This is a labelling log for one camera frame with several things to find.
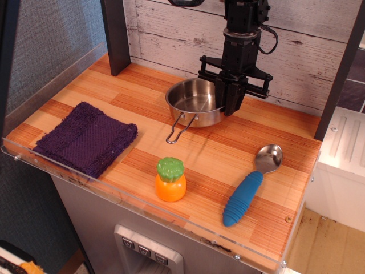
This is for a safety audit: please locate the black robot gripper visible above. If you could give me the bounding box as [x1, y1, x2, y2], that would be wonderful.
[198, 35, 273, 116]

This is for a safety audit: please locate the silver pot with wire handle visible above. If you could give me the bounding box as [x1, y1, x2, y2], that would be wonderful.
[165, 78, 225, 144]

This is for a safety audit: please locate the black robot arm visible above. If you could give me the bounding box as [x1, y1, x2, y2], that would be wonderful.
[198, 1, 277, 116]

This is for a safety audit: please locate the orange toy carrot green top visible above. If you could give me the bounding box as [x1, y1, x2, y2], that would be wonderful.
[155, 157, 187, 202]

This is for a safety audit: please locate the white toy sink unit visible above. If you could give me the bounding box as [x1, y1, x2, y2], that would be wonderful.
[305, 107, 364, 231]

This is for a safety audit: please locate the purple knitted cloth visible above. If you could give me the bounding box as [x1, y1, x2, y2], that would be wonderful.
[33, 102, 138, 178]

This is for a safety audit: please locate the clear acrylic table guard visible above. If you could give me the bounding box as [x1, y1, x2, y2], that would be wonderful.
[5, 56, 318, 273]

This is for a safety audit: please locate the grey toy fridge cabinet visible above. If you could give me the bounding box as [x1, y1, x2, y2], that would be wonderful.
[51, 174, 257, 274]

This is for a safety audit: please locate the silver dispenser panel with buttons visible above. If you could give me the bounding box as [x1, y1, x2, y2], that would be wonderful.
[114, 224, 184, 273]

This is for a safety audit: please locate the yellow object bottom left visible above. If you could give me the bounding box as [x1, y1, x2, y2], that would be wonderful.
[19, 261, 44, 274]

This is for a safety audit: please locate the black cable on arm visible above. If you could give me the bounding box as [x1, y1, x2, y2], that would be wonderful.
[256, 24, 279, 55]

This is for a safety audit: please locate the spoon with blue handle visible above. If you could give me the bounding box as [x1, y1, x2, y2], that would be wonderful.
[222, 144, 283, 227]

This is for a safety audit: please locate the dark right shelf post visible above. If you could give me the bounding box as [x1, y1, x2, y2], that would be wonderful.
[314, 1, 364, 141]

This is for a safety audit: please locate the dark shelf post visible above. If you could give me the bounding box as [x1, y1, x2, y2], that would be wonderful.
[314, 1, 364, 141]
[100, 0, 131, 76]

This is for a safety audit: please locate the dark left shelf post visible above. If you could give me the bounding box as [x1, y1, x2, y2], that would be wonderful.
[100, 0, 131, 76]

